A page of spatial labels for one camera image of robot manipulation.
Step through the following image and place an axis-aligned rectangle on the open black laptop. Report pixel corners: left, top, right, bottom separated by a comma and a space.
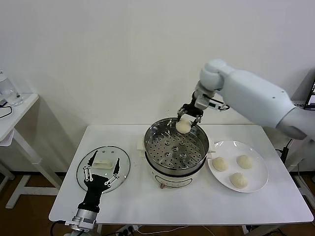
303, 76, 315, 110

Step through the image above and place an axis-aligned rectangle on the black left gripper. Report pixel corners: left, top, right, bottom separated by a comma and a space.
78, 150, 122, 212

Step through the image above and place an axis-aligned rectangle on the white steamed baozi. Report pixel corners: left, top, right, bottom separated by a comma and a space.
212, 157, 229, 172
230, 172, 249, 189
175, 118, 192, 134
236, 154, 254, 170

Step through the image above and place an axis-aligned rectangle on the clear glass water jar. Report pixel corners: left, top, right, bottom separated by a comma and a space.
0, 70, 24, 107

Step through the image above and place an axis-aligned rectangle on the white round plate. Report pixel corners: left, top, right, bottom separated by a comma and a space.
207, 140, 269, 194

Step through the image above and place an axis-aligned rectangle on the thin black cable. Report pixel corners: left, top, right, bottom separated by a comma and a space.
0, 99, 14, 120

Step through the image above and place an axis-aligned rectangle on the white power strip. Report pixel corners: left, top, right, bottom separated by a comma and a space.
115, 224, 139, 236

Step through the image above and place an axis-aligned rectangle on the stainless steel steamer basket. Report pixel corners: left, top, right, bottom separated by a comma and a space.
136, 118, 217, 174

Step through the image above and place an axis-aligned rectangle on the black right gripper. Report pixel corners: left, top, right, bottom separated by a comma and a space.
177, 91, 204, 127

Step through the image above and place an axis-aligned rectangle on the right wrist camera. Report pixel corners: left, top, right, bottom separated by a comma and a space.
195, 94, 230, 112

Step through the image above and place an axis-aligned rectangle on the white side table with jar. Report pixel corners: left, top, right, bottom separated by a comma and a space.
0, 92, 65, 210

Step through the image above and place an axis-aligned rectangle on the round glass lid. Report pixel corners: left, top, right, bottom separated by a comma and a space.
76, 146, 131, 195

